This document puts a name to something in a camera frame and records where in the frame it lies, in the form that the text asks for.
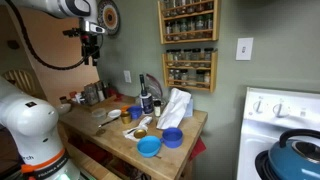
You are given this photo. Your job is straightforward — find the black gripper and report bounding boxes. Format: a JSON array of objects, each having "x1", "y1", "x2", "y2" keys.
[{"x1": 80, "y1": 33, "x2": 101, "y2": 67}]

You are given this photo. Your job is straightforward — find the tall clear glass jar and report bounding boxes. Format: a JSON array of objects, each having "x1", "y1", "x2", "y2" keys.
[{"x1": 83, "y1": 83, "x2": 100, "y2": 106}]

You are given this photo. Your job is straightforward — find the jar with orange lid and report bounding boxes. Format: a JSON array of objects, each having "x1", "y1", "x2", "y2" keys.
[{"x1": 68, "y1": 91, "x2": 78, "y2": 103}]

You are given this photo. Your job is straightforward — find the white bowl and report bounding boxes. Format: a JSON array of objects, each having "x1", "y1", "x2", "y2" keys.
[{"x1": 54, "y1": 102, "x2": 73, "y2": 116}]

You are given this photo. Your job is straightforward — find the small white dish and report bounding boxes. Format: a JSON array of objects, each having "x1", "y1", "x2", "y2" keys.
[{"x1": 107, "y1": 108, "x2": 122, "y2": 119}]

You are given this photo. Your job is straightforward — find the gold metal cup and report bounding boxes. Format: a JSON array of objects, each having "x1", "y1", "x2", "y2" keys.
[{"x1": 120, "y1": 110, "x2": 133, "y2": 125}]

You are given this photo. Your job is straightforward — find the dark bottle with white label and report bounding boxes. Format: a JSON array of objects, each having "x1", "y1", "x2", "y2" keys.
[{"x1": 138, "y1": 73, "x2": 155, "y2": 116}]

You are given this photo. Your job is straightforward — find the small blue cup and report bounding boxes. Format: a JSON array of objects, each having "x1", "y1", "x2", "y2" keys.
[{"x1": 127, "y1": 105, "x2": 144, "y2": 121}]

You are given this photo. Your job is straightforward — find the clear zip plastic bag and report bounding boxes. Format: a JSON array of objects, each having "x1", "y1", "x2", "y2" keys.
[{"x1": 145, "y1": 73, "x2": 164, "y2": 101}]

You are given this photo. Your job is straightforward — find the wooden chair back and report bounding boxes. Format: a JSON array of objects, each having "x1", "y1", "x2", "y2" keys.
[{"x1": 1, "y1": 69, "x2": 38, "y2": 96}]

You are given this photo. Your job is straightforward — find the glass spice jar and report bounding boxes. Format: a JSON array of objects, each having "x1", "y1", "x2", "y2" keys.
[
  {"x1": 195, "y1": 15, "x2": 205, "y2": 38},
  {"x1": 203, "y1": 47, "x2": 214, "y2": 68},
  {"x1": 180, "y1": 18, "x2": 189, "y2": 39},
  {"x1": 204, "y1": 13, "x2": 214, "y2": 37},
  {"x1": 173, "y1": 49, "x2": 183, "y2": 67},
  {"x1": 165, "y1": 21, "x2": 173, "y2": 41},
  {"x1": 182, "y1": 48, "x2": 193, "y2": 67},
  {"x1": 191, "y1": 48, "x2": 202, "y2": 68},
  {"x1": 172, "y1": 20, "x2": 181, "y2": 41},
  {"x1": 187, "y1": 17, "x2": 196, "y2": 38},
  {"x1": 166, "y1": 49, "x2": 175, "y2": 67}
]

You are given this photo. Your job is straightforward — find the white paper napkin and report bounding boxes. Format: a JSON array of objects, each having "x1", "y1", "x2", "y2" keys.
[{"x1": 122, "y1": 115, "x2": 154, "y2": 143}]

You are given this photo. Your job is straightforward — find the small spice jar black lid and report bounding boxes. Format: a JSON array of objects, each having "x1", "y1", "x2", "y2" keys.
[{"x1": 153, "y1": 99, "x2": 163, "y2": 118}]

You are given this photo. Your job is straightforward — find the gold jar lid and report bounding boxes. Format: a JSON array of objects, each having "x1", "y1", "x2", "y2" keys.
[{"x1": 133, "y1": 128, "x2": 148, "y2": 140}]

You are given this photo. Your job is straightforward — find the white paper bag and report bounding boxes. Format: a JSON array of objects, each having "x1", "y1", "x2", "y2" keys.
[{"x1": 156, "y1": 87, "x2": 193, "y2": 131}]

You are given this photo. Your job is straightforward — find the wooden spice rack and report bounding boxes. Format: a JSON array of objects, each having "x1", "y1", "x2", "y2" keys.
[
  {"x1": 161, "y1": 49, "x2": 218, "y2": 94},
  {"x1": 157, "y1": 0, "x2": 221, "y2": 45}
]

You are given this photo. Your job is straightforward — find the light blue measuring cup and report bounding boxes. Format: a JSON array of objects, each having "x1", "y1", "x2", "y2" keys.
[{"x1": 136, "y1": 135, "x2": 163, "y2": 159}]

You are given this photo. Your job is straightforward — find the pale blue package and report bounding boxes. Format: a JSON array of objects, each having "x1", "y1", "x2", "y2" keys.
[{"x1": 184, "y1": 98, "x2": 195, "y2": 118}]

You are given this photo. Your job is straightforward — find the dark blue measuring cup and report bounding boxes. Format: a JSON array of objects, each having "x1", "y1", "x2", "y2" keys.
[{"x1": 160, "y1": 127, "x2": 184, "y2": 149}]

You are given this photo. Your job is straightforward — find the wooden kitchen cart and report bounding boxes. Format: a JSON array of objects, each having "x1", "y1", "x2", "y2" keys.
[{"x1": 58, "y1": 94, "x2": 209, "y2": 180}]

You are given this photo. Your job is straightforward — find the red cloth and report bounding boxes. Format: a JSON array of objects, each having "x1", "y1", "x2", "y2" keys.
[{"x1": 189, "y1": 136, "x2": 208, "y2": 162}]

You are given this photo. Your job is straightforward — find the white stove knob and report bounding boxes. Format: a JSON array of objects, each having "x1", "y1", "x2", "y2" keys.
[
  {"x1": 253, "y1": 96, "x2": 266, "y2": 114},
  {"x1": 273, "y1": 98, "x2": 290, "y2": 118}
]

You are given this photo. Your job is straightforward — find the white kitchen stove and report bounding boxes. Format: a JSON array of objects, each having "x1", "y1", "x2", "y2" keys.
[{"x1": 236, "y1": 87, "x2": 320, "y2": 180}]

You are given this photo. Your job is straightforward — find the black stove burner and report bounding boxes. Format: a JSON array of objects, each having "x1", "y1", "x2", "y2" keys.
[{"x1": 254, "y1": 149, "x2": 278, "y2": 180}]

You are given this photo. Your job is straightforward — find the blue kettle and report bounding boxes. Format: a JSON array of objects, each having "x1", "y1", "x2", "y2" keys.
[{"x1": 268, "y1": 129, "x2": 320, "y2": 180}]

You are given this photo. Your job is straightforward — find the white wall outlet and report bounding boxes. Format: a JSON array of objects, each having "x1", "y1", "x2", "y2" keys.
[{"x1": 123, "y1": 69, "x2": 133, "y2": 84}]

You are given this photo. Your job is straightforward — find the patterned decorative wall plate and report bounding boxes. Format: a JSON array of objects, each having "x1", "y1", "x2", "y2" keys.
[{"x1": 96, "y1": 0, "x2": 122, "y2": 37}]

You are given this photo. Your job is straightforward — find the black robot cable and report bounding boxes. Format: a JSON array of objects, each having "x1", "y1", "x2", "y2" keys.
[{"x1": 4, "y1": 0, "x2": 104, "y2": 71}]

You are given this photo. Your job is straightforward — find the white light switch plate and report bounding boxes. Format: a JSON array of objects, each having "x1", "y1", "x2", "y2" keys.
[{"x1": 235, "y1": 37, "x2": 254, "y2": 62}]

